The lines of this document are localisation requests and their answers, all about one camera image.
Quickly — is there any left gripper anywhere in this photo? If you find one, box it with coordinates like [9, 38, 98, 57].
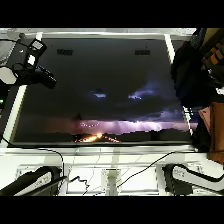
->
[35, 66, 58, 90]

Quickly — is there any heap of clothes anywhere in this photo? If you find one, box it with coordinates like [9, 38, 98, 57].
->
[191, 28, 224, 73]

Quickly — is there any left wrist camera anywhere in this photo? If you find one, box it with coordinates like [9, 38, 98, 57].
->
[26, 38, 48, 68]

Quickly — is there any silver frame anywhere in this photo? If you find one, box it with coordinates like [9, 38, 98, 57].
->
[0, 28, 224, 197]

